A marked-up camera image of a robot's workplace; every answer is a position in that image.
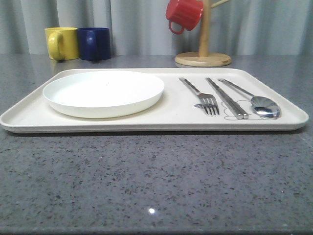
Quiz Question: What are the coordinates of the yellow mug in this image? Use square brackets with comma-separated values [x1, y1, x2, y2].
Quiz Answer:
[45, 27, 79, 61]

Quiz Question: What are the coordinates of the silver metal spoon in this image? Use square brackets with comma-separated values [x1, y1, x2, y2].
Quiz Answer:
[218, 78, 281, 119]

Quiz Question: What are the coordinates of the wooden mug tree stand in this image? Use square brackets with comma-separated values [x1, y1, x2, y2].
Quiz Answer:
[175, 0, 231, 67]

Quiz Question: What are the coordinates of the silver metal fork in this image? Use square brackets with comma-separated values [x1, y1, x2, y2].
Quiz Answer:
[179, 77, 220, 116]

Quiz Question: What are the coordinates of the dark blue mug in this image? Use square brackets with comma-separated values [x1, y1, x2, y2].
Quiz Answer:
[77, 27, 111, 61]

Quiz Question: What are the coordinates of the white round plate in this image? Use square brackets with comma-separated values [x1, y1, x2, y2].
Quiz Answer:
[43, 70, 165, 118]

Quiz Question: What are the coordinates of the beige rabbit serving tray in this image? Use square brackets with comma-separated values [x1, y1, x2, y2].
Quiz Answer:
[0, 68, 309, 133]

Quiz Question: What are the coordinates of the red ribbed mug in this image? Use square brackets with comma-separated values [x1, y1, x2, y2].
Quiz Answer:
[166, 0, 204, 34]

